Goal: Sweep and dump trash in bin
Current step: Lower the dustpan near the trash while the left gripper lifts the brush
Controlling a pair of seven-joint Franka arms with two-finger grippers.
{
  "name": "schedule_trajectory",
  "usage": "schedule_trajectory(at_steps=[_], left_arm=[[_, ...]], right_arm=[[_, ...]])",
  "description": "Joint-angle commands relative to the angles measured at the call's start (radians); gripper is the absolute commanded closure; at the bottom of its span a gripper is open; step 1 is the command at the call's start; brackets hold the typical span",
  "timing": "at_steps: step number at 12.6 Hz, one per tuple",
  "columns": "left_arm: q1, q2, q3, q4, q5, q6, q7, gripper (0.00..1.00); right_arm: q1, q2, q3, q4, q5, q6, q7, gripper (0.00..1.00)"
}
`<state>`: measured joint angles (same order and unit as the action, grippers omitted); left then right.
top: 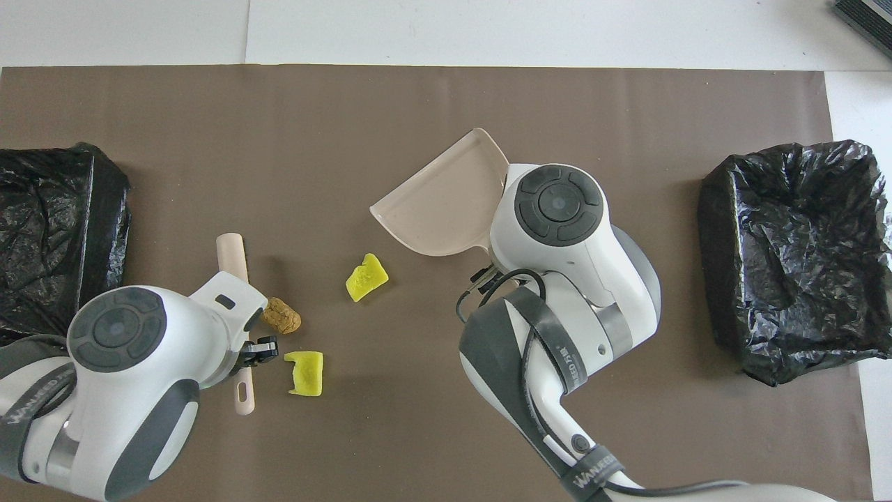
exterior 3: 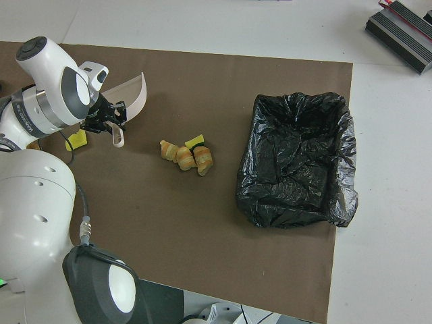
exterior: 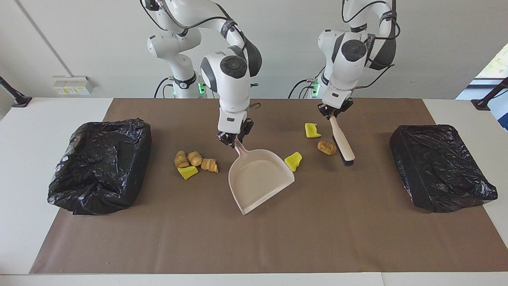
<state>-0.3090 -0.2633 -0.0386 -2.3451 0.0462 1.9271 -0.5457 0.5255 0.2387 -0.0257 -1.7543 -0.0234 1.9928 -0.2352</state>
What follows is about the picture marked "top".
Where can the brown cork-like lump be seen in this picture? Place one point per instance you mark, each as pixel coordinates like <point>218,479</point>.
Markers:
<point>282,317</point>

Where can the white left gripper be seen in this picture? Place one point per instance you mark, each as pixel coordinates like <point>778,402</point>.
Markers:
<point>233,296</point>

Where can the yellow foam piece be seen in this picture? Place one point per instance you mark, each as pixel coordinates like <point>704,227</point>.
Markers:
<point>306,373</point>
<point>366,279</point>

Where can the beige plastic dustpan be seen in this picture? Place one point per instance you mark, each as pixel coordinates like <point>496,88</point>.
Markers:
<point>439,209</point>

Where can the brown paper table mat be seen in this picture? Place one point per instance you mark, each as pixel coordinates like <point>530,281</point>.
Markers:
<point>348,139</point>

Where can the dark ribbed device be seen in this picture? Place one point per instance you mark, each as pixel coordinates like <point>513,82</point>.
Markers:
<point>867,17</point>

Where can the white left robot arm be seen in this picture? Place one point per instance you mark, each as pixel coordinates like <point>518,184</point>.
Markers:
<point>118,390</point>

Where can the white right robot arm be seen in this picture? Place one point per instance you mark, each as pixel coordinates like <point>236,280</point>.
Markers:
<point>592,279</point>

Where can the beige hand brush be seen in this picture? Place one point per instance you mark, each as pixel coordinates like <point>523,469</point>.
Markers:
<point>232,254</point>

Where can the black bag lined bin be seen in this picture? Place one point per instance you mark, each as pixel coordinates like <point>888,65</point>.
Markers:
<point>42,230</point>
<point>787,279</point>

